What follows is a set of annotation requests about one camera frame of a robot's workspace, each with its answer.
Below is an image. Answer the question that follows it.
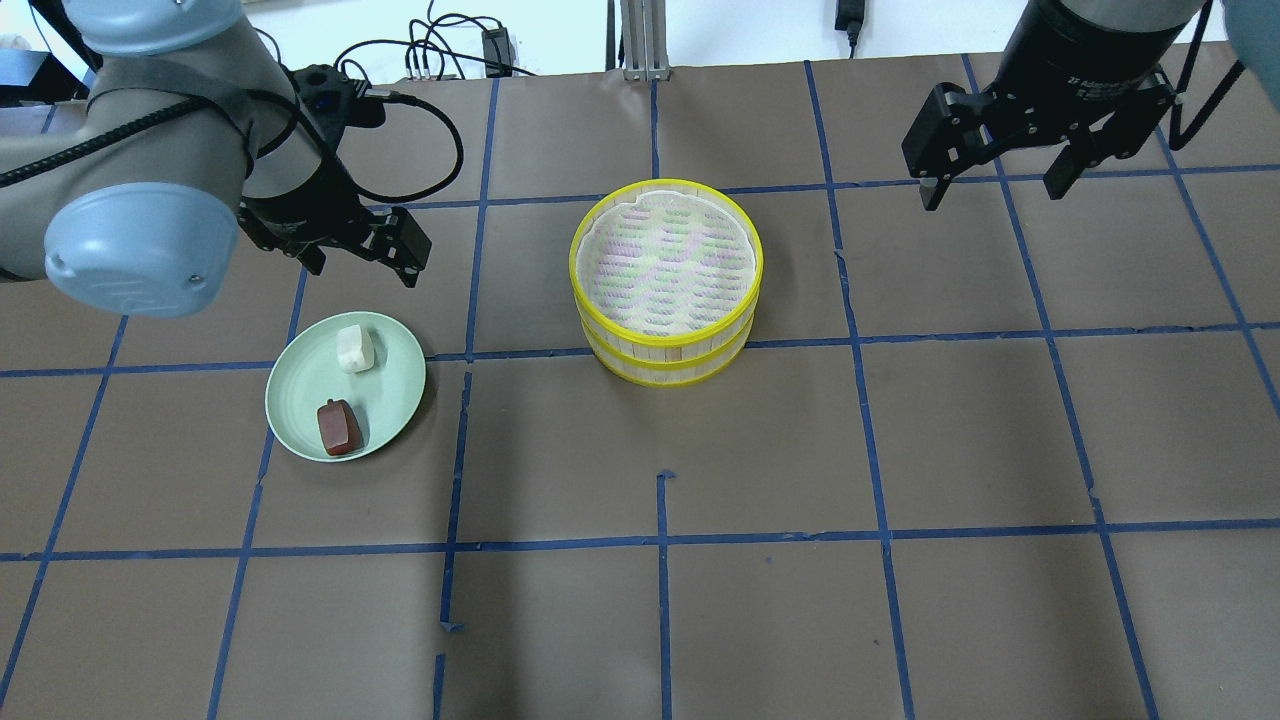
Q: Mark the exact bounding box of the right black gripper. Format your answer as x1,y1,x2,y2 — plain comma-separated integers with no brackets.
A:
901,1,1203,211

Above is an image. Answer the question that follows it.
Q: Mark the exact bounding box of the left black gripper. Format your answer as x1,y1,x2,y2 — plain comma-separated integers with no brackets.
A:
238,65,433,290

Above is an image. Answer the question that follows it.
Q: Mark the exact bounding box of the white steamed bun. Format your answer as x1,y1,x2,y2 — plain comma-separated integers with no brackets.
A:
335,324,378,374

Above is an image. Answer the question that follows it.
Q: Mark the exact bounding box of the yellow steamer layer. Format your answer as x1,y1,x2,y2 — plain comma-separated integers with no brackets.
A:
576,302,756,388
568,179,765,348

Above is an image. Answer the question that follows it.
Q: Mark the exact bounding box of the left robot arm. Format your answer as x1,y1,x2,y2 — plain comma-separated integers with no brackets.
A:
1,1,431,318

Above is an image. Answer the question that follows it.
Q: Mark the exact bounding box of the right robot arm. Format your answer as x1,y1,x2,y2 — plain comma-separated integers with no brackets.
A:
901,1,1279,211

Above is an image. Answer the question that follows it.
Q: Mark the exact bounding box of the light green plate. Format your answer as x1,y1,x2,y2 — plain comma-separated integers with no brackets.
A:
264,311,428,462

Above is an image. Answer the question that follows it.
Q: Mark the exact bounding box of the brown steamed bun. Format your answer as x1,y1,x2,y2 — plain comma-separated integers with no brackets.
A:
316,398,364,457

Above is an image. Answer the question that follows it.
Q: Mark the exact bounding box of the black power brick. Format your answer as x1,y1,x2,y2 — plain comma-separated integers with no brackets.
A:
835,0,868,35

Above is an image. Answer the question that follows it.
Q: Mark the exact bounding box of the black power adapter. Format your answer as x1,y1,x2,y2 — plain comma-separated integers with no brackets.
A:
483,27,515,76

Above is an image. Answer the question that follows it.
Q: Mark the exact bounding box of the aluminium frame post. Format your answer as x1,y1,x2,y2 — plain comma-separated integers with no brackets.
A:
617,0,671,82

